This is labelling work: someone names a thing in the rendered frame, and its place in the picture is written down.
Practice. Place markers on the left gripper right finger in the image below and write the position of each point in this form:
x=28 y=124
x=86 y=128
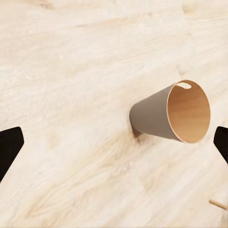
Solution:
x=221 y=141

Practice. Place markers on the trash can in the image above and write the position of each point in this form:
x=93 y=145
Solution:
x=174 y=113

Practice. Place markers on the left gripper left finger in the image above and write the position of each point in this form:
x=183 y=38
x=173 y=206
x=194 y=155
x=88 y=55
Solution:
x=11 y=142

